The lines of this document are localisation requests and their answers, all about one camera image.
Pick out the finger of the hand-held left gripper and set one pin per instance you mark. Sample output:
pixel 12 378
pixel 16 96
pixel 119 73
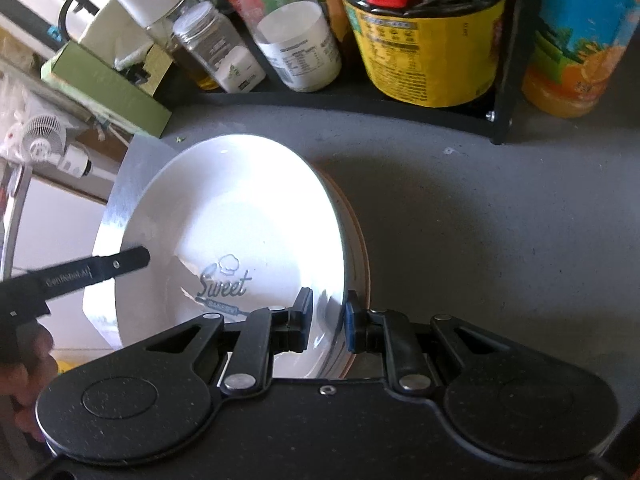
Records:
pixel 120 264

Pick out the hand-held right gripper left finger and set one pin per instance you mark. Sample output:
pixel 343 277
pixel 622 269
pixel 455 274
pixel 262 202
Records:
pixel 306 310

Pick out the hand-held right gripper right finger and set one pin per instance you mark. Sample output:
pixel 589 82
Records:
pixel 350 325

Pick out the white plate with flower print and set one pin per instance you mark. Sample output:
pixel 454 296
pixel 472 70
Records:
pixel 359 260

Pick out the white plate with script print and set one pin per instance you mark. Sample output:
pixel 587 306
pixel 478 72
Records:
pixel 225 210

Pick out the person's left hand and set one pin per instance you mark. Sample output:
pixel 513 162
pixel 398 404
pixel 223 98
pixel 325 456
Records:
pixel 25 380

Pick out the white fan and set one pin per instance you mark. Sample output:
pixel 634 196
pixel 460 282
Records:
pixel 42 140

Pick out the green cardboard box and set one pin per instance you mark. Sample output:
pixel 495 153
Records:
pixel 100 90

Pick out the white tissue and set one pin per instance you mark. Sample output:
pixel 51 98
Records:
pixel 100 27

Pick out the small glass spice jar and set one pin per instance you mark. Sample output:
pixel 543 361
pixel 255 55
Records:
pixel 215 40

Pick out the small white jar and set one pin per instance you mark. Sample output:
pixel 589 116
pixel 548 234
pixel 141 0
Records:
pixel 295 50

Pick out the black metal shelf rack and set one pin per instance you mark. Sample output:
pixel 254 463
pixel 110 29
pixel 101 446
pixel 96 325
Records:
pixel 512 85

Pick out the orange juice bottle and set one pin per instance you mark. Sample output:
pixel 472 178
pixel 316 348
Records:
pixel 575 60

